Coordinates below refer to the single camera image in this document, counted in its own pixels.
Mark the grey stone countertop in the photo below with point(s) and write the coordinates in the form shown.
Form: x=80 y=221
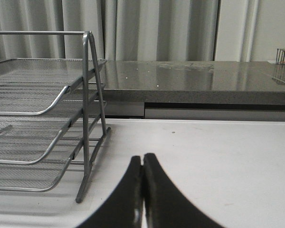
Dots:
x=195 y=82

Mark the silver mesh tray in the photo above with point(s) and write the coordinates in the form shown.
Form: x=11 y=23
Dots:
x=40 y=87
x=41 y=176
x=63 y=121

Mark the silver wire rack frame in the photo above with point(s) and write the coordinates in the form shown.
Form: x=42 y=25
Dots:
x=94 y=127

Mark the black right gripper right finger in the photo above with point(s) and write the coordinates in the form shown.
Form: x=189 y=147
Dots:
x=166 y=206

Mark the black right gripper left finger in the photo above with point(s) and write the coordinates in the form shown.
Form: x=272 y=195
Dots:
x=124 y=206

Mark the grey curtain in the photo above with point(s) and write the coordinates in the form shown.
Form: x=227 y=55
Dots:
x=162 y=30

